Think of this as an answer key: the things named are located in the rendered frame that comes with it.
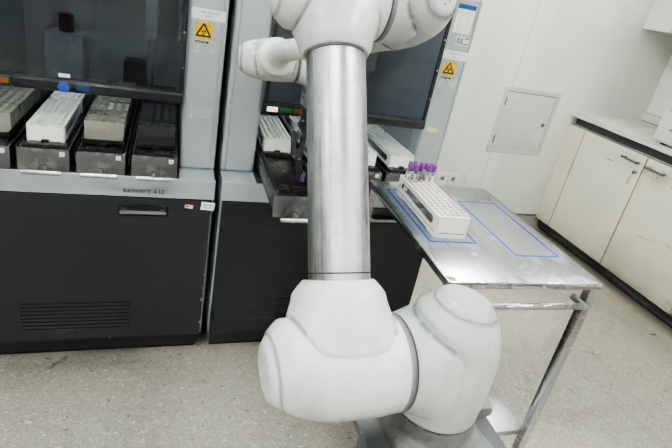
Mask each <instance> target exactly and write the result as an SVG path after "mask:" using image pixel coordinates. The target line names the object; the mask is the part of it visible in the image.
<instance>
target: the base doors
mask: <svg viewBox="0 0 672 448"><path fill-rule="evenodd" d="M604 155H605V156H607V157H609V158H611V159H613V160H615V161H614V163H612V162H610V161H608V160H607V159H605V158H603V157H604ZM620 155H623V156H627V158H629V159H631V160H633V161H635V162H640V164H637V165H636V164H634V163H632V162H630V161H628V160H626V159H624V158H622V157H620ZM645 166H646V167H648V168H650V167H651V168H652V170H654V171H657V172H659V173H661V174H666V176H663V177H662V176H660V175H658V174H656V173H654V172H651V171H649V170H647V169H645V168H644V167H645ZM632 171H637V172H638V173H637V174H632V173H631V172H632ZM631 174H632V175H631ZM629 176H631V179H630V181H629V182H628V184H627V185H626V184H625V183H626V181H627V179H628V178H629ZM668 185H670V186H672V167H670V166H668V165H666V164H663V163H661V162H659V161H656V160H654V159H652V158H650V157H647V156H645V155H643V154H641V153H638V152H636V151H634V150H631V149H629V148H627V147H624V146H622V145H620V144H618V143H615V142H613V141H611V140H608V139H606V138H604V137H601V136H599V135H597V134H595V133H592V132H590V131H587V130H585V129H583V128H580V127H578V126H576V125H573V124H570V127H569V130H568V132H567V135H566V138H565V140H564V143H563V145H562V148H561V151H560V153H559V156H558V158H557V161H556V164H555V166H554V169H553V172H552V174H551V177H550V179H549V182H548V185H547V187H546V190H545V192H544V195H543V198H542V200H541V203H540V206H539V208H538V211H537V213H536V217H537V218H538V219H540V220H541V221H543V222H544V223H545V224H547V225H548V226H550V227H551V228H552V229H554V230H555V231H556V232H558V233H559V234H560V235H562V236H563V237H564V238H566V239H567V240H569V241H570V242H571V243H573V244H574V245H575V246H577V247H578V248H579V249H581V250H582V251H583V252H585V253H586V254H587V255H589V256H590V257H592V258H593V259H594V260H596V261H597V262H598V263H600V264H601V265H602V266H604V267H605V268H606V269H608V270H609V271H611V272H612V273H613V274H615V275H616V276H617V277H619V278H620V279H622V280H623V281H624V282H626V283H627V284H628V285H630V286H631V287H632V288H634V289H635V290H637V291H638V292H639V293H641V294H642V295H643V296H645V297H646V298H648V299H649V300H650V301H652V302H653V303H654V304H656V305H657V306H659V307H660V308H661V309H663V310H664V311H665V312H667V313H668V314H670V315H671V316H672V190H671V189H669V188H667V187H668Z"/></svg>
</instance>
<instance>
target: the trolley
mask: <svg viewBox="0 0 672 448"><path fill-rule="evenodd" d="M398 183H399V182H391V181H378V180H369V184H368V185H369V224H370V220H371V216H372V211H373V207H374V203H375V199H376V196H377V197H378V198H379V200H380V201H381V202H382V204H383V205H384V206H385V207H386V209H387V210H388V211H389V213H390V214H391V215H392V217H393V218H394V219H395V221H396V222H397V223H398V225H399V226H400V227H401V229H402V230H403V231H404V233H405V234H406V235H407V237H408V238H409V239H410V241H411V242H412V243H413V245H414V246H415V247H416V249H417V250H418V251H419V253H420V254H421V255H422V257H423V258H424V259H425V261H426V262H427V263H428V265H429V266H430V267H431V269H432V270H433V271H434V273H435V274H436V275H437V277H438V278H439V279H440V281H441V282H442V283H443V285H448V284H457V285H462V286H465V287H468V288H471V289H495V290H583V291H582V293H581V295H580V297H578V296H577V295H576V294H571V295H570V299H571V300H572V301H573V302H574V303H491V304H492V306H493V308H494V310H573V313H572V315H571V317H570V319H569V321H568V324H567V326H566V328H565V330H564V332H563V335H562V337H561V339H560V341H559V343H558V346H557V348H556V350H555V352H554V354H553V357H552V359H551V361H550V363H549V365H548V368H547V370H546V372H545V374H544V376H543V379H542V381H541V383H540V385H539V387H538V390H537V392H536V394H535V396H534V398H533V401H532V403H531V405H530V407H529V409H528V412H527V414H526V416H525V418H524V420H523V423H522V425H521V426H520V425H519V423H518V422H517V420H516V419H515V418H514V416H513V415H512V413H511V412H510V410H509V409H508V407H507V406H506V404H505V403H504V402H503V400H502V399H501V397H500V396H499V394H498V393H497V391H496V390H495V389H494V387H493V386H491V389H490V391H489V394H488V396H487V398H486V399H488V400H489V401H490V402H491V404H492V409H493V411H492V413H491V415H489V416H487V418H488V420H489V421H490V423H491V424H492V426H493V427H494V429H495V430H496V432H497V433H498V435H499V436H503V435H514V434H517V436H516V438H515V440H514V442H513V445H512V447H511V448H525V446H526V444H527V441H528V439H529V437H530V435H531V433H532V431H533V429H534V426H535V424H536V422H537V420H538V418H539V416H540V414H541V412H542V409H543V407H544V405H545V403H546V401H547V399H548V397H549V394H550V392H551V390H552V388H553V386H554V384H555V382H556V380H557V377H558V375H559V373H560V371H561V369H562V367H563V365H564V363H565V360H566V358H567V356H568V354H569V352H570V350H571V348H572V345H573V343H574V341H575V339H576V337H577V335H578V333H579V331H580V328H581V326H582V324H583V322H584V320H585V318H586V316H587V314H588V311H589V309H590V307H591V305H592V303H593V301H594V299H595V296H596V294H597V292H598V290H601V287H602V285H603V284H602V283H601V282H599V281H598V280H597V279H596V278H594V277H593V276H592V275H591V274H589V273H588V272H587V271H586V270H584V269H583V268H582V267H581V266H579V265H578V264H577V263H576V262H575V261H573V260H572V259H571V258H570V257H568V256H567V255H566V254H565V253H563V252H562V251H561V250H560V249H558V248H557V247H556V246H555V245H553V244H552V243H551V242H550V241H548V240H547V239H546V238H545V237H543V236H542V235H541V234H540V233H539V232H537V231H536V230H535V229H534V228H532V227H531V226H530V225H529V224H527V223H526V222H525V221H524V220H522V219H521V218H520V217H519V216H517V215H516V214H515V213H514V212H512V211H511V210H510V209H509V208H507V207H506V206H505V205H504V204H503V203H501V202H500V201H499V200H498V199H496V198H495V197H494V196H493V195H491V194H490V193H489V192H488V191H486V190H485V189H480V188H467V187H454V186H441V185H437V186H438V187H439V188H440V189H441V190H442V191H443V192H444V193H445V194H446V195H447V196H448V197H450V198H451V199H452V200H453V201H454V202H455V203H456V204H457V205H458V206H459V207H460V208H461V209H462V210H463V211H464V212H465V213H466V214H467V215H468V216H469V217H470V218H471V221H470V224H469V227H468V230H467V234H466V237H465V239H452V238H435V237H433V236H432V235H431V234H430V233H429V232H428V230H427V229H426V227H425V225H424V224H423V223H422V222H421V221H420V219H419V218H418V217H417V216H416V215H415V213H414V212H413V211H412V210H411V209H410V208H409V206H408V205H407V204H406V203H405V202H404V200H403V199H401V198H400V197H399V196H398V195H397V193H396V191H397V187H398Z"/></svg>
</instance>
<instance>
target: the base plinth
mask: <svg viewBox="0 0 672 448"><path fill-rule="evenodd" d="M538 228H539V229H541V230H542V231H543V232H545V233H546V234H547V235H549V236H550V237H551V238H553V239H554V240H555V241H557V242H558V243H559V244H561V245H562V246H563V247H564V248H566V249H567V250H568V251H570V252H571V253H572V254H574V255H575V256H576V257H578V258H579V259H580V260H582V261H583V262H584V263H586V264H587V265H588V266H590V267H591V268H592V269H593V270H595V271H596V272H597V273H599V274H600V275H601V276H603V277H604V278H605V279H607V280H608V281H609V282H611V283H612V284H613V285H615V286H616V287H617V288H619V289H620V290H621V291H623V292H624V293H625V294H626V295H628V296H629V297H630V298H632V299H633V300H634V301H636V302H637V303H638V304H640V305H641V306H642V307H644V308H645V309H646V310H648V311H649V312H650V313H652V314H653V315H654V316H656V317H657V318H658V319H659V320H661V321H662V322H663V323H665V324H666V325H667V326H669V327H670V328H671V329H672V316H671V315H670V314H668V313H667V312H665V311H664V310H663V309H661V308H660V307H659V306H657V305H656V304H654V303H653V302H652V301H650V300H649V299H648V298H646V297H645V296H643V295H642V294H641V293H639V292H638V291H637V290H635V289H634V288H632V287H631V286H630V285H628V284H627V283H626V282H624V281H623V280H622V279H620V278H619V277H617V276H616V275H615V274H613V273H612V272H611V271H609V270H608V269H606V268H605V267H604V266H602V265H601V264H600V263H598V262H597V261H596V260H594V259H593V258H592V257H590V256H589V255H587V254H586V253H585V252H583V251H582V250H581V249H579V248H578V247H577V246H575V245H574V244H573V243H571V242H570V241H569V240H567V239H566V238H564V237H563V236H562V235H560V234H559V233H558V232H556V231H555V230H554V229H552V228H551V227H550V226H548V225H547V224H545V223H544V222H543V221H541V220H540V219H539V221H538Z"/></svg>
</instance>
